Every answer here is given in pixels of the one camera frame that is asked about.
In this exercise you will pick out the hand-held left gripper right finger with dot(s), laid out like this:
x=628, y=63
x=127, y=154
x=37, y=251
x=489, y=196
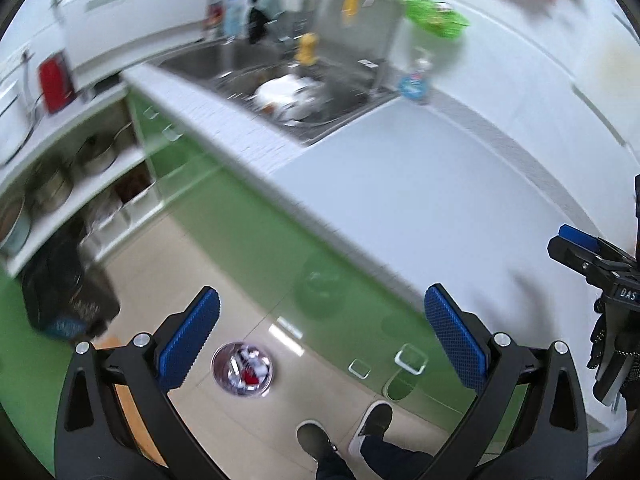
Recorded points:
x=455, y=335

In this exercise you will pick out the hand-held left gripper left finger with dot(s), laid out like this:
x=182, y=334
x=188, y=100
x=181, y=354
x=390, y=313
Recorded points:
x=192, y=335

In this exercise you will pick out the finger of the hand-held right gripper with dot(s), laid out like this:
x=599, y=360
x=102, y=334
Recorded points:
x=580, y=237
x=565, y=255

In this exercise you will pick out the pink round bin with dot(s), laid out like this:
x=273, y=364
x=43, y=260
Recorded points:
x=219, y=375

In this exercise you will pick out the person's right shoe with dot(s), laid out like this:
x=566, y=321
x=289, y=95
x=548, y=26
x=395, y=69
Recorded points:
x=372, y=422

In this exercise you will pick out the person's shoe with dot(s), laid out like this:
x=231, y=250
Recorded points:
x=372, y=422
x=314, y=440

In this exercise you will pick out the green base cabinet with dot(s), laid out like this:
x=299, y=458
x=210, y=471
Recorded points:
x=240, y=210

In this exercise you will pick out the black bag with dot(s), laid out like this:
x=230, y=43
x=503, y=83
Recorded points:
x=65, y=290

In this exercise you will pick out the white storage bins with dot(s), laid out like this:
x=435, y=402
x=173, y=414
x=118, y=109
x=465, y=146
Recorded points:
x=125, y=215

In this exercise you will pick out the person's right leg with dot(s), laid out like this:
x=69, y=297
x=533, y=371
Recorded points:
x=395, y=460

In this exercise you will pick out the person's leg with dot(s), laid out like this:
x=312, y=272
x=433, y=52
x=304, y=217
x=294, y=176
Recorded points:
x=335, y=467
x=395, y=460

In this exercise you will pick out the person's left shoe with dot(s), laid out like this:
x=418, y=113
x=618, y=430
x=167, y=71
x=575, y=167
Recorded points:
x=314, y=440

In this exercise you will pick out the green side cabinet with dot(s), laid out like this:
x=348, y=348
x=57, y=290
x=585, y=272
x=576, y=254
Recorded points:
x=20, y=360

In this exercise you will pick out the person's left leg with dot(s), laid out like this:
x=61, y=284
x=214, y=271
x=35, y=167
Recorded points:
x=335, y=467

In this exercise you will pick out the steel pot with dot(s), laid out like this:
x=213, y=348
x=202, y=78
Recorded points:
x=97, y=157
x=50, y=192

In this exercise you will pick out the teal basin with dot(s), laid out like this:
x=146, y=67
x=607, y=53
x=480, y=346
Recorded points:
x=15, y=227

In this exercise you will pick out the hand soap pump bottle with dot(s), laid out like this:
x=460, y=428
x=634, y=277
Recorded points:
x=415, y=85

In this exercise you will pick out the white open shelf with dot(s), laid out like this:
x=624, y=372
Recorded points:
x=75, y=122

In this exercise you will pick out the steel gooseneck faucet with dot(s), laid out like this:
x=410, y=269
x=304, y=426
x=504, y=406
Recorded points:
x=382, y=70

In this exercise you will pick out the white bowl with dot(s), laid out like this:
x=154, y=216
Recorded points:
x=280, y=90

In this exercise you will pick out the green plastic basket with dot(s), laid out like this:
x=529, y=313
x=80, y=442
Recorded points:
x=435, y=20

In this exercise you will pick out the stainless steel sink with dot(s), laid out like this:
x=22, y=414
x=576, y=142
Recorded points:
x=210, y=62

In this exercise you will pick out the red rectangular device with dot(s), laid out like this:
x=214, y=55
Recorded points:
x=55, y=82

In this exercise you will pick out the yellow sponge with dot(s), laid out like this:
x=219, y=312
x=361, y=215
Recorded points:
x=306, y=50

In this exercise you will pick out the blue bottle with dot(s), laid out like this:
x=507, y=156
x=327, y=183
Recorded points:
x=234, y=17

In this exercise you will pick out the white dishwasher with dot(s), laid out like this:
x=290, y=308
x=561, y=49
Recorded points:
x=135, y=20

